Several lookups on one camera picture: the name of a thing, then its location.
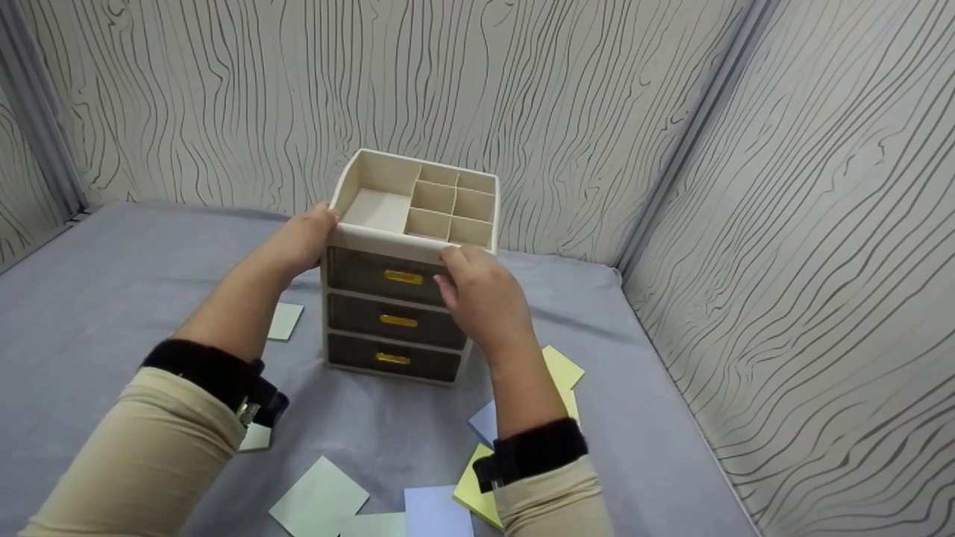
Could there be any grey drawer yellow handle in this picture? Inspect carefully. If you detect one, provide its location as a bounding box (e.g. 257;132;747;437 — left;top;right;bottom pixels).
327;246;450;307
327;292;468;351
327;332;463;384

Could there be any person's right forearm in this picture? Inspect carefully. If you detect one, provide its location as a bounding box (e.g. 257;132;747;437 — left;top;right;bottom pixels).
485;332;614;537

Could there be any black wrist band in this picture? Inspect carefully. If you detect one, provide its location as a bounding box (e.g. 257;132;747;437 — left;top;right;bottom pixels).
141;339;290;430
472;417;589;494

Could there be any cream desktop drawer organizer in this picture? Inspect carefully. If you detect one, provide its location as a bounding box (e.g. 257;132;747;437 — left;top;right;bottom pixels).
321;148;499;387

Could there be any person's left forearm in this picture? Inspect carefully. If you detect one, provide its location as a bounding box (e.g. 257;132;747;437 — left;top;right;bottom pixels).
19;261;299;537

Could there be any blue sticky note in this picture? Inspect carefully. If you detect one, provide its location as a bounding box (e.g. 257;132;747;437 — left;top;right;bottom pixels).
468;400;500;449
404;485;475;537

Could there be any person's right hand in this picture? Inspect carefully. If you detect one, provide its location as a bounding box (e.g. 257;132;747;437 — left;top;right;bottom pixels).
433;245;535;360

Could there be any person's left hand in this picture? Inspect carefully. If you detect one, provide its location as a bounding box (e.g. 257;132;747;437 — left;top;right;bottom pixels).
254;201;342;289

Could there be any green sticky note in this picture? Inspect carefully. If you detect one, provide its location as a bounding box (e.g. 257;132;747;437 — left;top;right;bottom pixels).
268;455;371;537
238;422;274;453
266;301;305;343
339;512;408;537

